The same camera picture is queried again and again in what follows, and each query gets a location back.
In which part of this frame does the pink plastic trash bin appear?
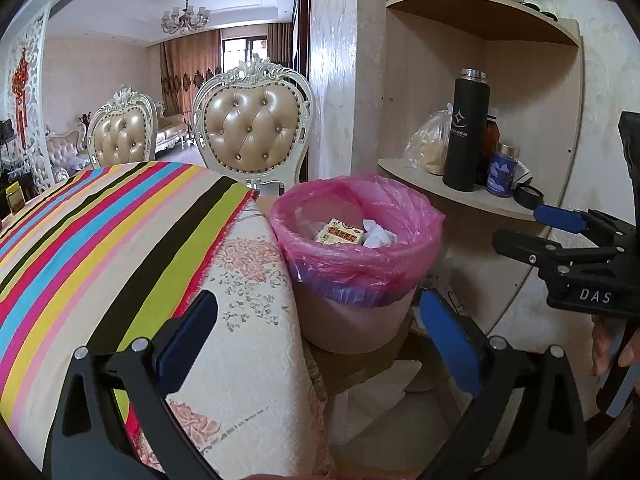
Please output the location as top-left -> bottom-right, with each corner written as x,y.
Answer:
295,280 -> 418,353

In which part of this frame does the black thermos bottle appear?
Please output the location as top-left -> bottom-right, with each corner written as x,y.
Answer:
442,67 -> 491,192

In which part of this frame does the pink trash bag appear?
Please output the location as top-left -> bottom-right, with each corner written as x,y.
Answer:
269,175 -> 446,308

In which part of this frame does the beige tufted dining chair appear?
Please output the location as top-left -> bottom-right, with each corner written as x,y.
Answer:
192,52 -> 317,196
86,87 -> 158,168

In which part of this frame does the person's right hand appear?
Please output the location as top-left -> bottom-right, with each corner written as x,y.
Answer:
592,312 -> 640,375

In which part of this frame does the brown patterned curtain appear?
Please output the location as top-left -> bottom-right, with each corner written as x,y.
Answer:
160,30 -> 221,121

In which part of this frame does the wooden corner shelf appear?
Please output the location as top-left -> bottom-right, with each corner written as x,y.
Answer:
377,0 -> 586,311

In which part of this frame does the glass jar yellow lid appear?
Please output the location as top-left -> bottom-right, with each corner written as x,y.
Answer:
4,182 -> 25,216

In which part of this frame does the dark brown curtain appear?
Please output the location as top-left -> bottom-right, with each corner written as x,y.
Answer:
265,22 -> 293,68

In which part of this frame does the window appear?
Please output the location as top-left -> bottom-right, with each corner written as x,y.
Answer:
220,36 -> 268,73

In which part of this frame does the pink tufted armchair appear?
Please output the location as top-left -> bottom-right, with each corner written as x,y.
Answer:
45,122 -> 88,181

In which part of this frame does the blue label jar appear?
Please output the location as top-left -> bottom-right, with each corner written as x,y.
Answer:
486,142 -> 518,198

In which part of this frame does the white paper sheet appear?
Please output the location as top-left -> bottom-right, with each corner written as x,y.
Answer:
332,360 -> 423,446

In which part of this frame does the clear plastic food bag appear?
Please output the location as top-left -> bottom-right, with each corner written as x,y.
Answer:
404,110 -> 456,176

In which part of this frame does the yellow drink carton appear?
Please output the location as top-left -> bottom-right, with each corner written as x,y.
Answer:
314,217 -> 365,246

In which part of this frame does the chandelier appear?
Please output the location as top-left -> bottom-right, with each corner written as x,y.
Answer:
160,0 -> 211,35

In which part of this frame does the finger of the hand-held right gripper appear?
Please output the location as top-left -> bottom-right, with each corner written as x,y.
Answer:
492,228 -> 626,281
532,204 -> 640,256

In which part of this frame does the white tissue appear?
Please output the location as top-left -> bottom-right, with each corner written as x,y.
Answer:
362,217 -> 398,250

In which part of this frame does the striped colourful tablecloth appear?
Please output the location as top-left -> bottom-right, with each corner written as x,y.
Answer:
0,160 -> 256,441

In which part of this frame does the black tape roll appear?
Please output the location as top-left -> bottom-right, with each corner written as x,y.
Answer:
515,185 -> 545,209

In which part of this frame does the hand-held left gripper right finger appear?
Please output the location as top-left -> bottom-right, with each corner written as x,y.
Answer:
415,290 -> 588,480

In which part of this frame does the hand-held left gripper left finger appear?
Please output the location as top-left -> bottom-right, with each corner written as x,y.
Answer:
44,290 -> 221,480

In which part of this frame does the brown glass bottle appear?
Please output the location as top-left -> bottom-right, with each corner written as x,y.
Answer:
482,107 -> 501,186

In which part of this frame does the red knot wall ornament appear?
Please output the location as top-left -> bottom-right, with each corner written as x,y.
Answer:
11,47 -> 31,126

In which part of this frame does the beige sofa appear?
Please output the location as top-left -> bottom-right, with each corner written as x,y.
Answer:
155,112 -> 193,153

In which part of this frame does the tall white lattice screen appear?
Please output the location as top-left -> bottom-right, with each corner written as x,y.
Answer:
0,2 -> 56,186

